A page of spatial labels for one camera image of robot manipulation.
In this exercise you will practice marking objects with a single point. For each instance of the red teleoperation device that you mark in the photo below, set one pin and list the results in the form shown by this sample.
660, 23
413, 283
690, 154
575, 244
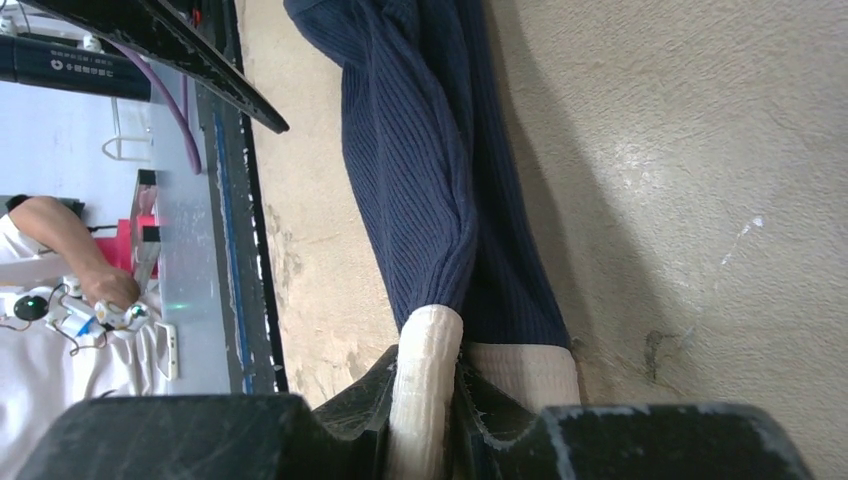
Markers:
135, 243

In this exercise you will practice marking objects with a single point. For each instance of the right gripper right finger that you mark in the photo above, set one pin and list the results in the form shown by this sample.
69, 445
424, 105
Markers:
497, 438

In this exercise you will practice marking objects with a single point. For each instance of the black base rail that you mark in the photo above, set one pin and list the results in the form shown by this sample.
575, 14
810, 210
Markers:
250, 313

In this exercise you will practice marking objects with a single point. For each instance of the operator bare forearm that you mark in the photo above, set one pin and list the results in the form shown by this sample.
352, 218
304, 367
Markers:
53, 225

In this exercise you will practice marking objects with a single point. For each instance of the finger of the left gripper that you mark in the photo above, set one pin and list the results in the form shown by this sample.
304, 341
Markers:
156, 30

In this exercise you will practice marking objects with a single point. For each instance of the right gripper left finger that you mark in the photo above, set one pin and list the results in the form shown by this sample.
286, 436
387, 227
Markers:
275, 436

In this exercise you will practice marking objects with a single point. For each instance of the operator bare hand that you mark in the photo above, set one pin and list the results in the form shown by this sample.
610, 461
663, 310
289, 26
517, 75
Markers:
110, 286

